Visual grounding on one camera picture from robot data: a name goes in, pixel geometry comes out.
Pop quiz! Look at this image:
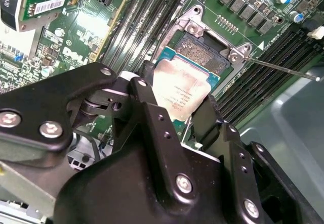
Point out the wire locking lever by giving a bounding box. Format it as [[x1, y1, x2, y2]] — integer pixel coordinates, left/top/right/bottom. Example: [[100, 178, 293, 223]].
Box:
[[241, 56, 321, 81]]

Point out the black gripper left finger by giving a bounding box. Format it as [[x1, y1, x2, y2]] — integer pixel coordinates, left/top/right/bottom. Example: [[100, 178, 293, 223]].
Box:
[[0, 60, 200, 205]]

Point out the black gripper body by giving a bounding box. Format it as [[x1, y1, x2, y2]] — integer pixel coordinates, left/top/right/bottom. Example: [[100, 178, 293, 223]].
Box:
[[54, 119, 241, 224]]

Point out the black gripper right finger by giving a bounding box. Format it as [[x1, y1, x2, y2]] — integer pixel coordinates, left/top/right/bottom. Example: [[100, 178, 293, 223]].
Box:
[[191, 94, 321, 224]]

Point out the silver CPU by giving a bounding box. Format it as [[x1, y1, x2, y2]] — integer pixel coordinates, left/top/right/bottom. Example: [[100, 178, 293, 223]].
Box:
[[151, 46, 221, 130]]

